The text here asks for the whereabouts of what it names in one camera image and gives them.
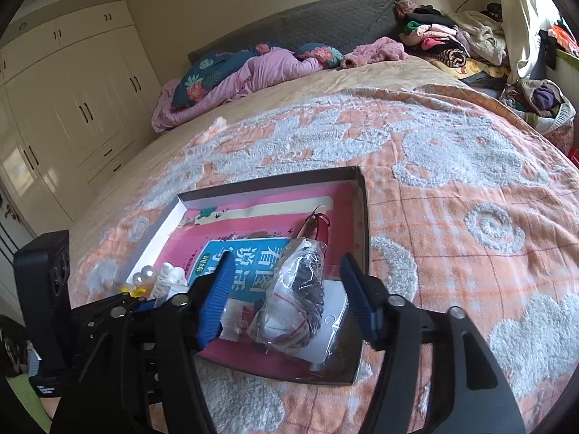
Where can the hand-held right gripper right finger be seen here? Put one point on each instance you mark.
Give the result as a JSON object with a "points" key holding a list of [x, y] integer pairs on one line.
{"points": [[359, 300]]}

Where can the orange cloth on sill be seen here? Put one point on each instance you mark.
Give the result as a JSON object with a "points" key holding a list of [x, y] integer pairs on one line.
{"points": [[565, 38]]}

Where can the cream curtain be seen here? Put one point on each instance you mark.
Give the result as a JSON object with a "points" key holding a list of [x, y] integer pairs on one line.
{"points": [[520, 18]]}

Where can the beige bed sheet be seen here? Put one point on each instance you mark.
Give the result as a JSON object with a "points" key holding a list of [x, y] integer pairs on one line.
{"points": [[362, 82]]}

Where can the large dark floral pillow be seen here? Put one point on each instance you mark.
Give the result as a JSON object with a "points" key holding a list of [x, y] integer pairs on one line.
{"points": [[201, 82]]}

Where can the pile of folded clothes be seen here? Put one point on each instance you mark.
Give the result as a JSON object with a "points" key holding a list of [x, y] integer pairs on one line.
{"points": [[452, 40]]}

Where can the brown cardboard box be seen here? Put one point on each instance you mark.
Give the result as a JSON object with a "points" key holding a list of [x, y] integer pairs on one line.
{"points": [[364, 235]]}

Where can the pink picture book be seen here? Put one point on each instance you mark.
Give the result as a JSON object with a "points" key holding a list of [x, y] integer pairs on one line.
{"points": [[271, 221]]}

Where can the white hair clip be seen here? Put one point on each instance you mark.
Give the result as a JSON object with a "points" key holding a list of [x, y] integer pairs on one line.
{"points": [[172, 280]]}

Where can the orange patterned blanket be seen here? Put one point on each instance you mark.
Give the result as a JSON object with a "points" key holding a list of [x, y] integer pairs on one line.
{"points": [[452, 212]]}

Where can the bag full of clothes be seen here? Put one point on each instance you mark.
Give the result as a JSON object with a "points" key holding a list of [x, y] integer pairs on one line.
{"points": [[543, 101]]}

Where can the small peach cloth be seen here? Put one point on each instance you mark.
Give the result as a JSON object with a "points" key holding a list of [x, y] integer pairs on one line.
{"points": [[216, 127]]}

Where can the cream wardrobe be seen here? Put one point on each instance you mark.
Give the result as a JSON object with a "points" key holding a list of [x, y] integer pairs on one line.
{"points": [[68, 99]]}

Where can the small dark floral pillow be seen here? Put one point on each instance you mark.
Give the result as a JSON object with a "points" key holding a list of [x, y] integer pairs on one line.
{"points": [[323, 55]]}

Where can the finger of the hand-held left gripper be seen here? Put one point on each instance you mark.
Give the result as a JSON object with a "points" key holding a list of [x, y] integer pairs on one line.
{"points": [[141, 305]]}

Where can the blue book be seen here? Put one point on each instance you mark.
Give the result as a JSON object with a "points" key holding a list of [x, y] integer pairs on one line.
{"points": [[253, 262]]}

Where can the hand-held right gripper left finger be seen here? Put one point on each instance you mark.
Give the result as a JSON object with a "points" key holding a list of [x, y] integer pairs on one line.
{"points": [[215, 300]]}

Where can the pink fluffy garment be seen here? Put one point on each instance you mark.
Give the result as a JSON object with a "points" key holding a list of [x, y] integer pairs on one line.
{"points": [[375, 52]]}

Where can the grey quilted headboard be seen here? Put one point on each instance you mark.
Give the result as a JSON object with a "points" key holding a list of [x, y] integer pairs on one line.
{"points": [[316, 22]]}

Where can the purple quilt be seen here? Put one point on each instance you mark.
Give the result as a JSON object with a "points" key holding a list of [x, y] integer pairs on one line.
{"points": [[271, 70]]}

